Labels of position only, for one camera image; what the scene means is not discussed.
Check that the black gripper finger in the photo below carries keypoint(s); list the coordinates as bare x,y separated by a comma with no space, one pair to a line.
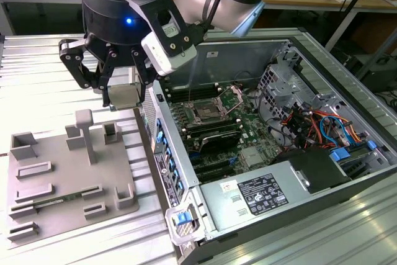
142,72
69,52

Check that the silver CPU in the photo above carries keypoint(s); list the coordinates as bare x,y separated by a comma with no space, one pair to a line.
124,96

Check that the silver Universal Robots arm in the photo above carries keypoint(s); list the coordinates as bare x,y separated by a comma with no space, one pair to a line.
192,4

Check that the black RAM slot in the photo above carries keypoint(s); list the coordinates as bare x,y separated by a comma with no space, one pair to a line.
211,123
192,89
193,97
214,129

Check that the CPU socket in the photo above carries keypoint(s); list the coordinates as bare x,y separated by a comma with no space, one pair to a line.
206,113

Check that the black expansion slot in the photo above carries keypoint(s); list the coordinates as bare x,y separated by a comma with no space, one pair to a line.
214,170

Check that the blue card clip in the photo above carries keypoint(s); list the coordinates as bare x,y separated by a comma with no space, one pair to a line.
160,141

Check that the open PC case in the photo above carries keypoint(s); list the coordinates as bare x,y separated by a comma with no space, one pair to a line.
235,57

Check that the black graphics card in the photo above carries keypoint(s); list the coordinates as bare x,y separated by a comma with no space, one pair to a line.
220,141

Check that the grey parts rack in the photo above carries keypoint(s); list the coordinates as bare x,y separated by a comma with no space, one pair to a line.
68,168

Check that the green motherboard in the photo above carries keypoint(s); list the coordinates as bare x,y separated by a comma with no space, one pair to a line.
248,128

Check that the metal disk bay cage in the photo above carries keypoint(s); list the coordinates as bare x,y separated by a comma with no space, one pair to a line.
279,91

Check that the silver chipset heatsink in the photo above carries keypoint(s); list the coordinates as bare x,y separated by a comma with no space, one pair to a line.
252,156

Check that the green RAM stick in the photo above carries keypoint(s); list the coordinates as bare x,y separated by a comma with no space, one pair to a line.
59,200

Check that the blue case latch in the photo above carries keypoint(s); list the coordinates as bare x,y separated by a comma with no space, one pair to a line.
181,218

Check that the silver power supply unit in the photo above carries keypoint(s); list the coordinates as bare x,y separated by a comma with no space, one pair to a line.
223,209

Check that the black plastic cover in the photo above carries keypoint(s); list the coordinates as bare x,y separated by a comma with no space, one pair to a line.
316,168

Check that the blue disk carrier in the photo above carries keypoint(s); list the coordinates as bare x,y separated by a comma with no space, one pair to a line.
339,154

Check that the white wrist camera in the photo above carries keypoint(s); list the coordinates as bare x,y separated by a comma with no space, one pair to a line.
155,54

